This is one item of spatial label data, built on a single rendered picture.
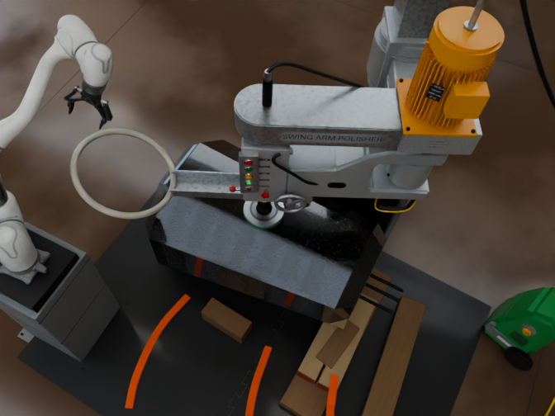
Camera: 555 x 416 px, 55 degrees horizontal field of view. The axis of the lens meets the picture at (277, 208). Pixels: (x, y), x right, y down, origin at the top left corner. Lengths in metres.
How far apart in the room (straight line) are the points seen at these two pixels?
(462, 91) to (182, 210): 1.65
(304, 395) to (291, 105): 1.78
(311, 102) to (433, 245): 1.99
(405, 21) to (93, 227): 2.45
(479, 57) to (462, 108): 0.19
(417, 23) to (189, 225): 1.54
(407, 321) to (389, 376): 0.37
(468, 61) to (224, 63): 3.08
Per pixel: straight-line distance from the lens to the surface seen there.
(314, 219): 2.82
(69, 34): 2.20
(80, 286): 3.00
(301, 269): 2.78
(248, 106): 2.10
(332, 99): 2.15
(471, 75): 1.93
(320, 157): 2.34
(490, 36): 1.93
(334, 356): 3.19
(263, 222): 2.73
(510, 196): 4.28
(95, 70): 2.10
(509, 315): 3.45
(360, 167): 2.30
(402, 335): 3.44
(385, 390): 3.33
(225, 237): 2.87
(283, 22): 5.07
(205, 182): 2.63
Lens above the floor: 3.27
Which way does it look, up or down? 60 degrees down
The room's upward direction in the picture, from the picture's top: 4 degrees clockwise
